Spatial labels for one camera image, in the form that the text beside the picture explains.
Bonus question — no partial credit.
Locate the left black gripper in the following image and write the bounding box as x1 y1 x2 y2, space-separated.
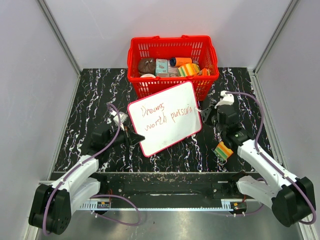
105 123 144 150

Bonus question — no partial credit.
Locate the pink framed whiteboard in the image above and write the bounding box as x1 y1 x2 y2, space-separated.
127 81 202 157

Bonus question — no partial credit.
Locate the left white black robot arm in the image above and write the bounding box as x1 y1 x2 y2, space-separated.
28 123 145 235

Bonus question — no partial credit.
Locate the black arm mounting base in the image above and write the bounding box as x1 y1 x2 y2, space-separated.
90 172 259 199

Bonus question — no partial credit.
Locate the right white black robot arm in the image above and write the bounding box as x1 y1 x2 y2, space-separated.
200 105 317 227

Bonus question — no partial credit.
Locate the orange snack packet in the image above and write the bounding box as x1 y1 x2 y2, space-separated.
197 68 210 76

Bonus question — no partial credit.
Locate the yellow sponge pack in basket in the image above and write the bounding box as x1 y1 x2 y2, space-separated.
177 63 200 77

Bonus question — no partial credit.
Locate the pink small box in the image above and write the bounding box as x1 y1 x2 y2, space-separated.
167 64 179 77

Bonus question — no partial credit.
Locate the orange blue can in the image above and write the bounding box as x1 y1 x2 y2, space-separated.
169 57 193 68

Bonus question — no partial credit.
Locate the white round lid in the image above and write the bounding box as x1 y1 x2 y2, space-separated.
140 73 156 78

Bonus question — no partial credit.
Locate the teal small box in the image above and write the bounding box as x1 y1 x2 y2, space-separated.
155 58 169 78

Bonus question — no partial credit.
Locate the red plastic shopping basket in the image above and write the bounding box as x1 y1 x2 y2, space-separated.
127 35 220 101

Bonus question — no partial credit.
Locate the brown chocolate muffin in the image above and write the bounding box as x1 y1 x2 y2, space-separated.
137 57 156 75

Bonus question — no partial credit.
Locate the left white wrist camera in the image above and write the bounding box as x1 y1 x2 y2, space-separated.
111 111 128 126

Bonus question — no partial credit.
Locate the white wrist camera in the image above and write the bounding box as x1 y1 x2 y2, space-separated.
111 111 128 126
214 90 235 109

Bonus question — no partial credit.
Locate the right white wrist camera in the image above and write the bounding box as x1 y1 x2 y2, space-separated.
214 90 235 109

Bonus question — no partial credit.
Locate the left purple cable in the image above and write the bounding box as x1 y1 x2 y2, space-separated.
42 103 123 236

